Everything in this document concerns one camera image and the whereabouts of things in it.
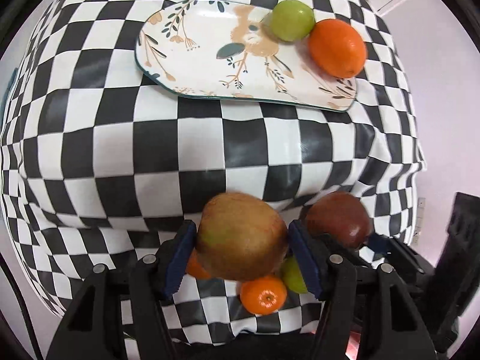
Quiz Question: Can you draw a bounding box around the large orange on plate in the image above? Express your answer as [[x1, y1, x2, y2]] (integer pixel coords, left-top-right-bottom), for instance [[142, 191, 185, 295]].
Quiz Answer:
[[307, 19, 367, 78]]

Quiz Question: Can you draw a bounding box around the dark red apple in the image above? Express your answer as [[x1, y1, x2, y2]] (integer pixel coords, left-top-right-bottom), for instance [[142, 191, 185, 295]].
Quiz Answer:
[[304, 191, 373, 250]]

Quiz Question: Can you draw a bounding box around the green apple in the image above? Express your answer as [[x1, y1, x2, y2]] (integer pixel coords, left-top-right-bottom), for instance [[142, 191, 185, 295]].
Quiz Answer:
[[269, 0, 316, 42], [281, 256, 308, 294]]

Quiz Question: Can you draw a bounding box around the orange mandarin with stem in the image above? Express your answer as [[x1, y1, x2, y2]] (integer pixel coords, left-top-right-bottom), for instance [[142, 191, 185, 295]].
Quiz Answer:
[[240, 275, 287, 315]]

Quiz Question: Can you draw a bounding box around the floral ceramic oval plate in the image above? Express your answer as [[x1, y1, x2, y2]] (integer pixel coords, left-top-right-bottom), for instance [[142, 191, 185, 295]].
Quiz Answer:
[[135, 0, 357, 111]]

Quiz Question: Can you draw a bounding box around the black white checkered cloth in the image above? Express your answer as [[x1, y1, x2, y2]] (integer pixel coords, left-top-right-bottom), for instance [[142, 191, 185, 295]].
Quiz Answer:
[[0, 0, 427, 347]]

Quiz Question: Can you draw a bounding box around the green apple on plate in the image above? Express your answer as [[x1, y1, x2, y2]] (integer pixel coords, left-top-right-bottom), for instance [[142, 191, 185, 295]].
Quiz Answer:
[[269, 0, 316, 42]]

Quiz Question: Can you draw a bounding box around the yellow red apple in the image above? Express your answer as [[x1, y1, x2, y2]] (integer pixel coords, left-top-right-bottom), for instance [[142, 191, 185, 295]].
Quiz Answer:
[[195, 193, 288, 282]]

